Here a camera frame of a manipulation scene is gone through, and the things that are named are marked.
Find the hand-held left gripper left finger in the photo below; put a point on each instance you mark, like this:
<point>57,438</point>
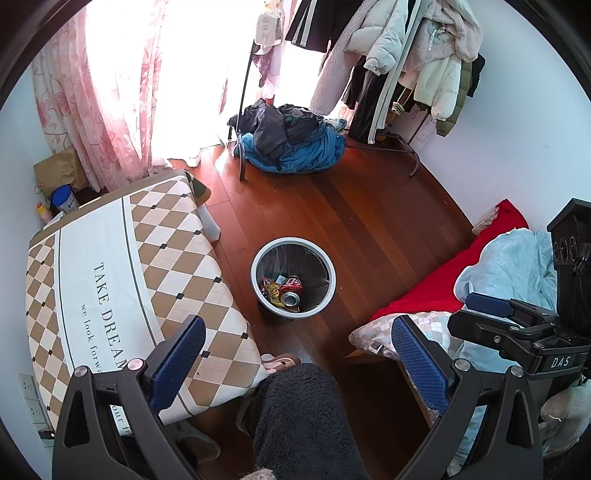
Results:
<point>180,360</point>

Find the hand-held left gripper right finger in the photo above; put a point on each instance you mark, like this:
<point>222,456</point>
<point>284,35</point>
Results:
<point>420,364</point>

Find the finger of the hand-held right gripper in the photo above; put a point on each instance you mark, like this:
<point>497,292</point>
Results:
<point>485,330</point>
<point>489,304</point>

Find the orange snack packet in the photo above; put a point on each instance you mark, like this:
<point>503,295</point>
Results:
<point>270,288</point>

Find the red soda can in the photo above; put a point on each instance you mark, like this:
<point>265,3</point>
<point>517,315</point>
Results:
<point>292,290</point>

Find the white round waste bin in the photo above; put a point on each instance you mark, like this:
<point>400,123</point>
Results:
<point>295,244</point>

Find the light blue blanket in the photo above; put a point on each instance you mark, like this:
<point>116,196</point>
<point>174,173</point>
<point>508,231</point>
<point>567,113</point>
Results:
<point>508,263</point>

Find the checkered pillow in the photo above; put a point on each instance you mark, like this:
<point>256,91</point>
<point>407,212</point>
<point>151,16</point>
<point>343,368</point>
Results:
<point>383,334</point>

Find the red blanket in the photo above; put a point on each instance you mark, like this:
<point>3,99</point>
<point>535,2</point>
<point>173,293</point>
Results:
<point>443,277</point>

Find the grey slipper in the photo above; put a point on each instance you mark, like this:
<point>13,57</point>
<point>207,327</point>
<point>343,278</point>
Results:
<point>198,441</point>

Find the pink slipper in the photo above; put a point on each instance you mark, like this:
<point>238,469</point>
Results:
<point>281,362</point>

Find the person's leg in dark trousers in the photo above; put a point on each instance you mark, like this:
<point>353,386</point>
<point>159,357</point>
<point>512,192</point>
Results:
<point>300,415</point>

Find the grey table leg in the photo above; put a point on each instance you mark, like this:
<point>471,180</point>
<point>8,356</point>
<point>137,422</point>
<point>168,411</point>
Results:
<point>210,224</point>

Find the table with checkered tablecloth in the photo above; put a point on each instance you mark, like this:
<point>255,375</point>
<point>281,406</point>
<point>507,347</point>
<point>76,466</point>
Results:
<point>92,240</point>

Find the dark metal clothes rack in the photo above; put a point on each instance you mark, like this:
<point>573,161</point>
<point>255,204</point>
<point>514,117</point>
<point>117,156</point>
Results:
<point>406,147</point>

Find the olive jacket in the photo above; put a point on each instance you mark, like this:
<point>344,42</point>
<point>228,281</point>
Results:
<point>457,110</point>

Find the blue lid white container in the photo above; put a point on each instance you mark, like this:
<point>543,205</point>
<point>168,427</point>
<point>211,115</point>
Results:
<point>64,201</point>

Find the yellow bottle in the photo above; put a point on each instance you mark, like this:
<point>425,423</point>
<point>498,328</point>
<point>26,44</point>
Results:
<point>44,213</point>

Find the brown paper bag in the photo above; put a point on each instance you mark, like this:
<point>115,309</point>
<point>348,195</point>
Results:
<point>57,168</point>

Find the cream puffer jacket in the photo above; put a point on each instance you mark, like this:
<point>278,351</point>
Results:
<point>438,83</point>

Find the black striped track pants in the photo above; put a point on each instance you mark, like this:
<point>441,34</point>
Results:
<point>369,110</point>

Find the blue quilted jacket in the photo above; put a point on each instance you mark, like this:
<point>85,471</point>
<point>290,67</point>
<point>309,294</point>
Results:
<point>314,147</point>

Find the pile of dark clothes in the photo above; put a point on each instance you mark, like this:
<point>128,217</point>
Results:
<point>272,122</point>

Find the pink floral curtain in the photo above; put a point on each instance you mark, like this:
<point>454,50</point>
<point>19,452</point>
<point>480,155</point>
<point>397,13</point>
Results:
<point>115,92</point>

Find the black metal stand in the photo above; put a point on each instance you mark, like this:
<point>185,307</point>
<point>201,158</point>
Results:
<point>244,92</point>

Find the white fluffy coat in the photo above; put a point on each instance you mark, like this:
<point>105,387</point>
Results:
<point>448,32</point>

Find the pink fluffy robe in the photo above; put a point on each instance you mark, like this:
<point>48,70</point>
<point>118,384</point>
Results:
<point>334,69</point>

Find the light grey puffer jacket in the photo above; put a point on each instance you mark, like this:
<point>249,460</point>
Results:
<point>388,41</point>

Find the black garment with white stripes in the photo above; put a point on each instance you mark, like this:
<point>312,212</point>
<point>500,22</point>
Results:
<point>314,27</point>

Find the white wall socket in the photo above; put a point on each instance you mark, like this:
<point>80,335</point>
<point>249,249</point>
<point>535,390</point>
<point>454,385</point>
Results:
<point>36,413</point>
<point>423,134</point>
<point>28,386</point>

